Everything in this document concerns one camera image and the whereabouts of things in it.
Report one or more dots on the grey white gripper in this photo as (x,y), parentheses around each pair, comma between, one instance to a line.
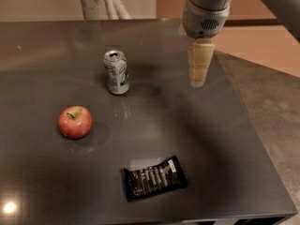
(204,22)

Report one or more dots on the silver green 7up can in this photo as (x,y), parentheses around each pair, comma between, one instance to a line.
(116,71)

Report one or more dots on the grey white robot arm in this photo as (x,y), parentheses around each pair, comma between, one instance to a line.
(287,12)

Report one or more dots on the black rxbar chocolate wrapper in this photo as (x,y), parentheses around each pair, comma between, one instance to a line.
(166,176)

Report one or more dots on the beige object behind table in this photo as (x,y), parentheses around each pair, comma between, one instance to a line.
(94,10)

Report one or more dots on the red apple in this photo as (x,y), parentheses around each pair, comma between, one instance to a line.
(75,122)

